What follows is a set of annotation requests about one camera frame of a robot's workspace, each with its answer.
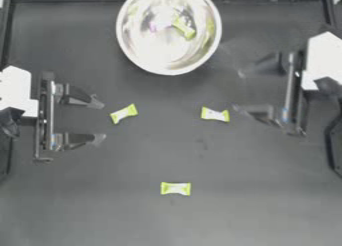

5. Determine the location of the green candy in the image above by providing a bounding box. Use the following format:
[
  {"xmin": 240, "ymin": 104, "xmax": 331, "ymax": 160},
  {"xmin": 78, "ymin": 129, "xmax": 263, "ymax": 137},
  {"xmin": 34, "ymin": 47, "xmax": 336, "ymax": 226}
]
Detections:
[
  {"xmin": 109, "ymin": 103, "xmax": 138, "ymax": 125},
  {"xmin": 158, "ymin": 181, "xmax": 192, "ymax": 197},
  {"xmin": 170, "ymin": 15, "xmax": 197, "ymax": 42},
  {"xmin": 199, "ymin": 106, "xmax": 231, "ymax": 123}
]

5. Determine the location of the purple candy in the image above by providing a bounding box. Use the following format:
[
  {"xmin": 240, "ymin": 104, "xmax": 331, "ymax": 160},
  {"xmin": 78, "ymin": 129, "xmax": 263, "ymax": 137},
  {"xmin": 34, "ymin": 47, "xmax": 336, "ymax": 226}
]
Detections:
[{"xmin": 146, "ymin": 20, "xmax": 161, "ymax": 34}]

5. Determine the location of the steel bowl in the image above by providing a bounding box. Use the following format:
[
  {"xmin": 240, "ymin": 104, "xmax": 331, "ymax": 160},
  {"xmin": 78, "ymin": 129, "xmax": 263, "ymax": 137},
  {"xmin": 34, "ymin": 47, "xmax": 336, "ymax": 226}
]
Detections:
[{"xmin": 114, "ymin": 0, "xmax": 223, "ymax": 77}]

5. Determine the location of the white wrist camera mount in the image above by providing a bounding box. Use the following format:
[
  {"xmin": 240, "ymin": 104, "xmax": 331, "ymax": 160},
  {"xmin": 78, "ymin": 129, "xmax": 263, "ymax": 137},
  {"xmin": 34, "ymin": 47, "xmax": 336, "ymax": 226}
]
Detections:
[
  {"xmin": 0, "ymin": 64, "xmax": 40, "ymax": 119},
  {"xmin": 300, "ymin": 31, "xmax": 342, "ymax": 92}
]

